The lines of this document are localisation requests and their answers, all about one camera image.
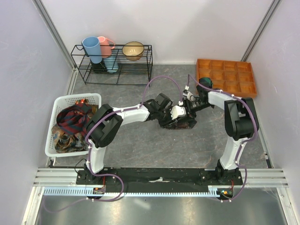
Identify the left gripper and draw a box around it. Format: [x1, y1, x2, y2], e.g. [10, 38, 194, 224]
[156, 106, 177, 129]

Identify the brown floral tie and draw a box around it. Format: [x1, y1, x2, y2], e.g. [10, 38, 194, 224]
[168, 117, 197, 130]

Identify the green tie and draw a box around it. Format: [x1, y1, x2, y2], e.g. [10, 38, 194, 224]
[199, 77, 213, 89]

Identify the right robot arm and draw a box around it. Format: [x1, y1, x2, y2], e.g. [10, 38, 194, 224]
[183, 84, 259, 185]

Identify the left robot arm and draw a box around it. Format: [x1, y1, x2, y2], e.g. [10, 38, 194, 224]
[85, 93, 186, 184]

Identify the patterned ties pile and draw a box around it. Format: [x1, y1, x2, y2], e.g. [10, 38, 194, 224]
[52, 98, 98, 153]

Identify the orange compartment tray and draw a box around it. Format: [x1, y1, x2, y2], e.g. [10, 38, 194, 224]
[196, 59, 257, 98]

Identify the amber glass bowl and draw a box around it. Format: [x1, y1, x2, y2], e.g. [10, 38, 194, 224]
[122, 41, 144, 61]

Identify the light blue lower cup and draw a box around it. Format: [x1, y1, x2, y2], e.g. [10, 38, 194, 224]
[104, 56, 119, 73]

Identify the red navy striped tie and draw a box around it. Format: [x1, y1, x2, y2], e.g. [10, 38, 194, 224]
[56, 103, 92, 137]

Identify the pink cup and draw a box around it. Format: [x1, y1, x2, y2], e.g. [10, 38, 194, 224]
[98, 36, 115, 58]

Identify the white plastic basket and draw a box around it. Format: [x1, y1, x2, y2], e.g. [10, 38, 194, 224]
[45, 93, 101, 158]

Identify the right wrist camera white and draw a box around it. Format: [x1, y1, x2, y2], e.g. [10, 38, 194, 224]
[182, 85, 195, 102]

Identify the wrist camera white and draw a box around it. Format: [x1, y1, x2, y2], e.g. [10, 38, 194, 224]
[170, 101, 187, 120]
[182, 85, 195, 102]

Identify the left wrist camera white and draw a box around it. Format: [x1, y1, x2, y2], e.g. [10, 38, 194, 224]
[170, 101, 187, 120]

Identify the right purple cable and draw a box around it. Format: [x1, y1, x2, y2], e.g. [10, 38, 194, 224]
[187, 74, 259, 203]

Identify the purple cable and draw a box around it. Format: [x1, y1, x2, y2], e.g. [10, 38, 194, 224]
[43, 75, 185, 213]
[187, 74, 259, 203]

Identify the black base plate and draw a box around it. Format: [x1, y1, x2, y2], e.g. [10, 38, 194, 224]
[76, 167, 243, 193]

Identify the black wire rack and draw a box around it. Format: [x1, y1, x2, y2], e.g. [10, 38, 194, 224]
[71, 45, 153, 86]

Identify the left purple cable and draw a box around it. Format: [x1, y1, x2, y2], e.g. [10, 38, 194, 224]
[43, 75, 185, 213]

